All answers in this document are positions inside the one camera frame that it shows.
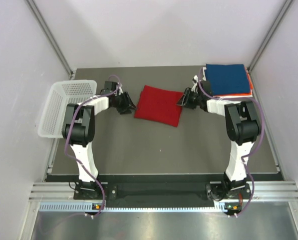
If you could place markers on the red t-shirt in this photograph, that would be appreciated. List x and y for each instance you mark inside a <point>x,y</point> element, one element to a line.
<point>159,105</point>

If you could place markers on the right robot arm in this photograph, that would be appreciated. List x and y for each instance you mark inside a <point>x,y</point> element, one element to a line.
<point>242,126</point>

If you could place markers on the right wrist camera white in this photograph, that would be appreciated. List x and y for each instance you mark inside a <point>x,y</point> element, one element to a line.
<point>195,86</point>

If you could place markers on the folded white t-shirt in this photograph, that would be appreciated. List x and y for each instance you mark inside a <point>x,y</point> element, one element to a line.
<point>204,75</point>

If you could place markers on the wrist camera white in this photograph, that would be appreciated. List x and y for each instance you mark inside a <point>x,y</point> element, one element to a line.
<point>195,86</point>
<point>119,90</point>

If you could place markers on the right aluminium frame post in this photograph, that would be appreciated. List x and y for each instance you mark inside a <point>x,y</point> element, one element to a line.
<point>287,4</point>

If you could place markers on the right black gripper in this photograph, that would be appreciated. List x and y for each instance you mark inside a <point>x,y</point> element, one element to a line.
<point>186,96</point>

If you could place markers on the white plastic basket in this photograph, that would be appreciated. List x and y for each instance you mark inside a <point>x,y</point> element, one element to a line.
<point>60,95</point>

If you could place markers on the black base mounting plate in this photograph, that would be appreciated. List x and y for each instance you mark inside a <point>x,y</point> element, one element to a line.
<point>150,187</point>

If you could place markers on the left aluminium frame post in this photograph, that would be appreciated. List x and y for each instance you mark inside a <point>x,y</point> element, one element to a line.
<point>49,35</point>

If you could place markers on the folded orange t-shirt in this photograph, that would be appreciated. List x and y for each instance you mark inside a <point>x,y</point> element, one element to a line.
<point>241,86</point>

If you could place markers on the folded blue t-shirt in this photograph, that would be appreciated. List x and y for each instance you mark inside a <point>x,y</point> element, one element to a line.
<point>226,78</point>

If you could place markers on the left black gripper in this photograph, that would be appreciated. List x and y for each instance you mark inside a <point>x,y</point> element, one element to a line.
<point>127,104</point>

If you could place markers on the aluminium frame post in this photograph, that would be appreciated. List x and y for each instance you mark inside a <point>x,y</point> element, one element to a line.
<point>49,35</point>
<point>287,4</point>

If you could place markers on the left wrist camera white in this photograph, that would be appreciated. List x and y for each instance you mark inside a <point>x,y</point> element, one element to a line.
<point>119,90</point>

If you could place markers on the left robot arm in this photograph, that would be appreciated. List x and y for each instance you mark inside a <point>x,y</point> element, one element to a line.
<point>79,131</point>

